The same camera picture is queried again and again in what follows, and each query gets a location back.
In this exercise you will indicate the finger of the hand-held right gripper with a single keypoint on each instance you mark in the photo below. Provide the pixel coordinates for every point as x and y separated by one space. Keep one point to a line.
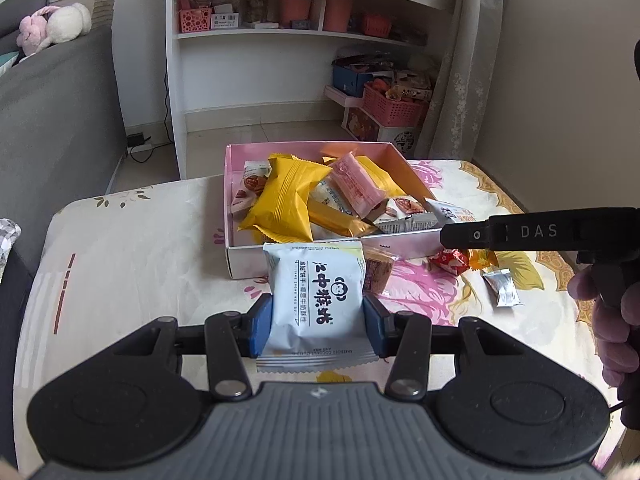
470 235

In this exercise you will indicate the pink bucket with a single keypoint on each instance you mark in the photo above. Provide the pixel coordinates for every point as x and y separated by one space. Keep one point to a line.
337 15

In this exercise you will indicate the teal cushion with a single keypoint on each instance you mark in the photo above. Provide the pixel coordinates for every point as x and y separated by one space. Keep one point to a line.
7 62

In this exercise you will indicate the flat white box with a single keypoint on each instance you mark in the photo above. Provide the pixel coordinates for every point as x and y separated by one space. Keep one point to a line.
260 25

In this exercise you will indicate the black power adapter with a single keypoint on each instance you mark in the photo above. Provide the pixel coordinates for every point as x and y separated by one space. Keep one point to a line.
135 139

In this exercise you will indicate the pink plastic crate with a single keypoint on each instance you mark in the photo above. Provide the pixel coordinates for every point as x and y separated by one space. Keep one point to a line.
395 107

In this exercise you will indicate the white shelf unit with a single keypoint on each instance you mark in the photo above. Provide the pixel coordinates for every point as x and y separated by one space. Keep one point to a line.
175 110

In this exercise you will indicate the orange wrapped candy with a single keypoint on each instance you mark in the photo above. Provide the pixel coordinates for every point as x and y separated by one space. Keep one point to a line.
482 259

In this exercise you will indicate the large yellow snack packet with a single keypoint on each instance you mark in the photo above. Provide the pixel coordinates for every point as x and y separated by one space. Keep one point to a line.
282 200

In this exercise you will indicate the pink perforated basket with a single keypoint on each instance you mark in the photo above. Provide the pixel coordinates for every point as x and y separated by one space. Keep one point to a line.
195 21

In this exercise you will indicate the salmon pen pot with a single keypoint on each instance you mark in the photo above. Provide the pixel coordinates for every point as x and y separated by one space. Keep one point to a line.
295 12

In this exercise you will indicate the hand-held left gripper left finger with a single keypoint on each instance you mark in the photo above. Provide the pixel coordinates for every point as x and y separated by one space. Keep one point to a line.
260 330

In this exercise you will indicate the grey sofa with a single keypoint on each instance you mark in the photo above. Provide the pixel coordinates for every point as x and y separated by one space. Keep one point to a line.
60 125

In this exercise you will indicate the white and orange snack packet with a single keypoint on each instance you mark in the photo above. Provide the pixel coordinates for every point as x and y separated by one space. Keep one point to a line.
450 212

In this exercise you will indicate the white power strip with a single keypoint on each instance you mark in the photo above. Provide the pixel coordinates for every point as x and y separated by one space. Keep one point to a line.
142 148

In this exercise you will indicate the light embroidered curtain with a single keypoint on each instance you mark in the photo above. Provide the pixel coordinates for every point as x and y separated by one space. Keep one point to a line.
465 85

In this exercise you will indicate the white and blue snack packet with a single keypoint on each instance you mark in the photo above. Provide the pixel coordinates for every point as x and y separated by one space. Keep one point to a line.
315 300

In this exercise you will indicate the white labelled box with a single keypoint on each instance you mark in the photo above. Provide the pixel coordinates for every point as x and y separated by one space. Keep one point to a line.
225 21

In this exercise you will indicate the blue cardboard box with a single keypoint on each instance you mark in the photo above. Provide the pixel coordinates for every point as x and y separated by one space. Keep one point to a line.
347 82

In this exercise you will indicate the printed storage box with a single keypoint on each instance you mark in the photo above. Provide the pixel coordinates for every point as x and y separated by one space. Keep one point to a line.
370 127

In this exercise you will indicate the glass jar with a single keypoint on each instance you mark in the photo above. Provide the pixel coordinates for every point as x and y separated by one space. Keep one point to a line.
256 7

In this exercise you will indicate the pink cardboard box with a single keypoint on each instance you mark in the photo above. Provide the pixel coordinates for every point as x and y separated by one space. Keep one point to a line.
245 260

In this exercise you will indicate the small brown snack packet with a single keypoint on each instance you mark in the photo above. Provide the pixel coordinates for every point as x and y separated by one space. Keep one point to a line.
377 270

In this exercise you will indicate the person's right hand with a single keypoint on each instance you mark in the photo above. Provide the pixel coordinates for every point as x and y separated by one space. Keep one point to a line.
617 340

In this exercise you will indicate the small red snack packet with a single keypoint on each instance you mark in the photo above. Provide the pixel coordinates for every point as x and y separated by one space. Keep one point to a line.
447 262

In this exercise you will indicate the white nut-print snack packet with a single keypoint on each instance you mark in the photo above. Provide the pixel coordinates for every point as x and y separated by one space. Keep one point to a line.
250 185
405 215

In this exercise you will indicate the grey checkered cloth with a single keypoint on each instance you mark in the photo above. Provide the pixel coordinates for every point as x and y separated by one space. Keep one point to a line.
9 237

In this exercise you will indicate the plain white snack packet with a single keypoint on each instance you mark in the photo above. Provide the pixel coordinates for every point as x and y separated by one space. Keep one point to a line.
325 195

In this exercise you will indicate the pink and white plush toy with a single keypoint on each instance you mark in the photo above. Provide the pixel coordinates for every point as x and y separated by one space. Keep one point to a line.
62 25

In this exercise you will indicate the pink plastic stool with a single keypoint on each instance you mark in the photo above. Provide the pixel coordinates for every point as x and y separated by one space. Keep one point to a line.
340 96

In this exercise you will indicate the printed card box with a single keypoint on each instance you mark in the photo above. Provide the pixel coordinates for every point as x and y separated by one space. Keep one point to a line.
412 90

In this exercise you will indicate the small red basket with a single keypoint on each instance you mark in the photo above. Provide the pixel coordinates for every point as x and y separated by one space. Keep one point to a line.
376 25

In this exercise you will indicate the small blue box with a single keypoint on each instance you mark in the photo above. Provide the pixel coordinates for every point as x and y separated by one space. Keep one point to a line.
300 24

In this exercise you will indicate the golden bar snack packet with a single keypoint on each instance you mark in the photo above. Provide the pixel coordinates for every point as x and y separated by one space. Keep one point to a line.
340 220

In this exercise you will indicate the small silver snack packet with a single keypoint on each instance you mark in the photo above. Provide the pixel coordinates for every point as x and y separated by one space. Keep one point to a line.
502 287

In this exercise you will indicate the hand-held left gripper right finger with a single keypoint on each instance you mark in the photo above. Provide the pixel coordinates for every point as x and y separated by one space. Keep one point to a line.
375 330

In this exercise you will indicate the pink snack packet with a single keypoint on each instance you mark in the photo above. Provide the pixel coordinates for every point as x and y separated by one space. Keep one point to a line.
355 185

